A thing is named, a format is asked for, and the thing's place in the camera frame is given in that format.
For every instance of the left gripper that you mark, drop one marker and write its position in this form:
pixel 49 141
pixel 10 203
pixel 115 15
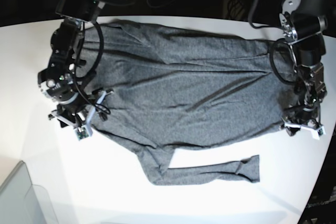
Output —
pixel 301 117

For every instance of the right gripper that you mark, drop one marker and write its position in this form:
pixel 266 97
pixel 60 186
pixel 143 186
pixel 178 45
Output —
pixel 80 112

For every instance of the grey t-shirt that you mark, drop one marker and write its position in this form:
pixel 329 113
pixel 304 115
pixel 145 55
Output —
pixel 175 88

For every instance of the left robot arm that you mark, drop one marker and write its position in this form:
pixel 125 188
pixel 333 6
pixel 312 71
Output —
pixel 303 22

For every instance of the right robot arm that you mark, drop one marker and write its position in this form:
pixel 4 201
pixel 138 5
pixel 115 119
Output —
pixel 59 81

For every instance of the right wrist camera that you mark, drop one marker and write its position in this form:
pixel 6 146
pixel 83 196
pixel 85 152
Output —
pixel 83 132

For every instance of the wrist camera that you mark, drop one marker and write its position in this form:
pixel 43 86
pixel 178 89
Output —
pixel 83 132
pixel 318 132

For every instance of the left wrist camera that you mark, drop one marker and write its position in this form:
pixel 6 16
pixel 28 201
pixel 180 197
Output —
pixel 318 132

